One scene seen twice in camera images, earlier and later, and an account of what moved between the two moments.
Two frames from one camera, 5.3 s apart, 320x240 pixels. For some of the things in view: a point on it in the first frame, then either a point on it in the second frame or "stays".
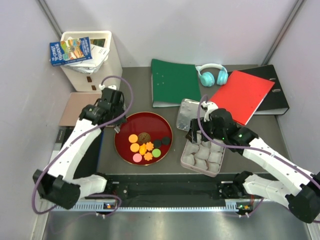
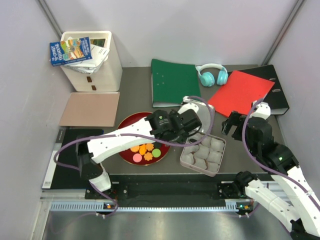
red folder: (240, 94) stays
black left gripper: (121, 108) to (182, 137)
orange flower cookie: (149, 146) stays
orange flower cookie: (148, 156) stays
